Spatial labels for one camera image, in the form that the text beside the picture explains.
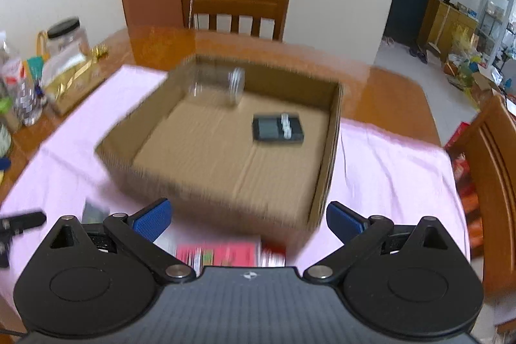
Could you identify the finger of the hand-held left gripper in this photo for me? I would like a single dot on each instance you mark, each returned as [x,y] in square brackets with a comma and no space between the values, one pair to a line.
[24,222]
[5,252]

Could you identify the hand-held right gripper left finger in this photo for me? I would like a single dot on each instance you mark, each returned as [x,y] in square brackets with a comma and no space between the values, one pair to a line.
[152,221]

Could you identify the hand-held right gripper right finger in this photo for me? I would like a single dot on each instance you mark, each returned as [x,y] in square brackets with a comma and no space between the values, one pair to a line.
[342,221]

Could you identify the pink card case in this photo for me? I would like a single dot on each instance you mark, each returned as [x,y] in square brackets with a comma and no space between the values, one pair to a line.
[225,253]

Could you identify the cardboard box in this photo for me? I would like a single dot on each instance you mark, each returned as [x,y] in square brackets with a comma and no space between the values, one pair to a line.
[201,150]

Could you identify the black digital timer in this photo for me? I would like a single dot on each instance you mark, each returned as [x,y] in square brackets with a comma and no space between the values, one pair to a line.
[266,128]

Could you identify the clear plastic jar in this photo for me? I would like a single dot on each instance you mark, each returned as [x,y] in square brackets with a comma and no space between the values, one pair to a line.
[213,84]

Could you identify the pink cloth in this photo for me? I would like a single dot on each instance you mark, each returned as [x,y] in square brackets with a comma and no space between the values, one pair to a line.
[403,174]

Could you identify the clear water bottle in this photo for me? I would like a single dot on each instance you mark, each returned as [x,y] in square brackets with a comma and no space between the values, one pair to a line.
[28,102]

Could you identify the red carton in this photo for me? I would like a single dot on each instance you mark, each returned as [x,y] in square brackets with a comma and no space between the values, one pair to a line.
[463,166]

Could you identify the gold foil bag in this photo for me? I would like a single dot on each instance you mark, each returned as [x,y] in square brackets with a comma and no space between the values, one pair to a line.
[68,88]

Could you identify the cardboard carton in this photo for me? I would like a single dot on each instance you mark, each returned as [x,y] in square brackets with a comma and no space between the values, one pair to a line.
[485,86]

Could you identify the black-lidded plastic jar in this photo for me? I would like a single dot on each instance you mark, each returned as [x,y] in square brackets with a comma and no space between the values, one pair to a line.
[66,29]

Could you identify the wooden cabinet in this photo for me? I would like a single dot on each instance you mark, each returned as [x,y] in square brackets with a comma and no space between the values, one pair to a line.
[447,21]

